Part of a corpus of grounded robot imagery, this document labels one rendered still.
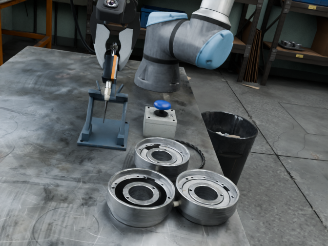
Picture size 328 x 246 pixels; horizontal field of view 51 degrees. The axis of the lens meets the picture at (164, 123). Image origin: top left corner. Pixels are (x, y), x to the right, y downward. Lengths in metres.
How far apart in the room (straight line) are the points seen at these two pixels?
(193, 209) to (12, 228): 0.26
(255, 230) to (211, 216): 1.37
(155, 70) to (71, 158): 0.48
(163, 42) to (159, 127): 0.33
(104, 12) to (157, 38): 0.45
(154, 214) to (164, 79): 0.61
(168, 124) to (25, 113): 0.33
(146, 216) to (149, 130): 0.30
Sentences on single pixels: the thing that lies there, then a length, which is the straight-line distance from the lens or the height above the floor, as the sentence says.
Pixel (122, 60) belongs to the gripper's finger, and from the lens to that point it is 0.70.
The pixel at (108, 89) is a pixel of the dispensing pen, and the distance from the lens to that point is 0.69.
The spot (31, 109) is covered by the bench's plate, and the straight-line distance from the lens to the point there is 0.86.
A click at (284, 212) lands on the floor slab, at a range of 2.11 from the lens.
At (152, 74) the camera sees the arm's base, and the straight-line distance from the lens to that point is 1.05.
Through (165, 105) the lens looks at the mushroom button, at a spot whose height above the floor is 0.87.
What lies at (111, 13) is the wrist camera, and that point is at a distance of 0.60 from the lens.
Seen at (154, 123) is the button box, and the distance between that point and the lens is 0.76.
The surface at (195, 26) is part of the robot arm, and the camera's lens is 0.97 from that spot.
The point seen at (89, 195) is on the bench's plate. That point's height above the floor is 0.80.
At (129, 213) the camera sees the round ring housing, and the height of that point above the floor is 0.83.
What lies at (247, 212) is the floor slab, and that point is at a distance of 2.00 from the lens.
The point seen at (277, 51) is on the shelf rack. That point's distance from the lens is 4.31.
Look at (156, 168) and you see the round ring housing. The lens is 0.60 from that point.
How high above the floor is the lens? 1.16
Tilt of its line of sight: 25 degrees down
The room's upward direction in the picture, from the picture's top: 10 degrees clockwise
